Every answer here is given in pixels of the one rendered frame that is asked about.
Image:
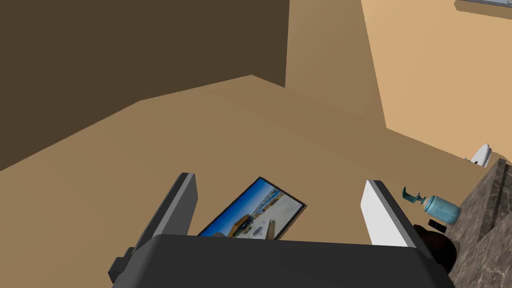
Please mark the framed picture with blue sky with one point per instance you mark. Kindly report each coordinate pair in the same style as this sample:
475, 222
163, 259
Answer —
256, 212

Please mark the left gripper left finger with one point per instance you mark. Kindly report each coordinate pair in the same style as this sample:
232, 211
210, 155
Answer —
176, 210

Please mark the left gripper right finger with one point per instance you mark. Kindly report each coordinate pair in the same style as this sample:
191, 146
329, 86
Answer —
386, 218

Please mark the white rounded object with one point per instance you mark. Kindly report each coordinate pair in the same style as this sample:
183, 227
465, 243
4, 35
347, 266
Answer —
482, 155

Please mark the blue soap dispenser bottle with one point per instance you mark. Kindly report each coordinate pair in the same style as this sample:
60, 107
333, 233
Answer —
438, 207

